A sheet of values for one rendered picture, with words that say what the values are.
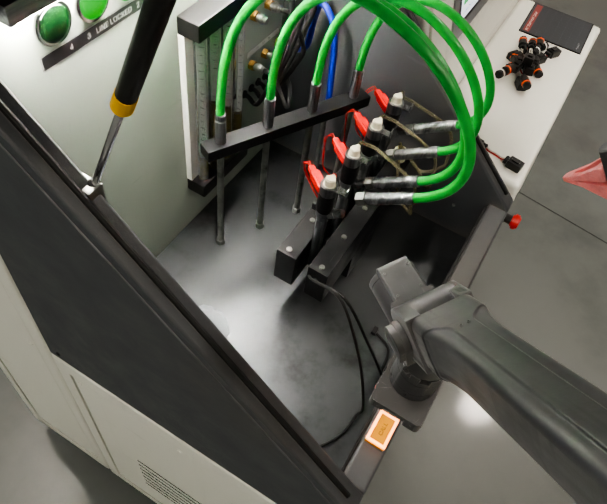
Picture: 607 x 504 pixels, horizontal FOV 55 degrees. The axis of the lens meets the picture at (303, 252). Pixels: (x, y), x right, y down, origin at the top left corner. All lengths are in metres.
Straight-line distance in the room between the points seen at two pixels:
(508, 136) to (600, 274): 1.35
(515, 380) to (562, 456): 0.07
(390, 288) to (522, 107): 0.85
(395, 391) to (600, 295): 1.88
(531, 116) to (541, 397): 1.06
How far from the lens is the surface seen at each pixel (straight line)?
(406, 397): 0.71
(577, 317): 2.42
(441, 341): 0.49
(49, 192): 0.63
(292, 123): 1.02
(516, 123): 1.37
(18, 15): 0.66
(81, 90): 0.81
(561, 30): 1.72
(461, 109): 0.71
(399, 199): 0.83
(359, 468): 0.88
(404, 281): 0.64
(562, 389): 0.39
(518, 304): 2.33
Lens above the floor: 1.77
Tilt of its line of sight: 53 degrees down
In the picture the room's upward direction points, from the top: 11 degrees clockwise
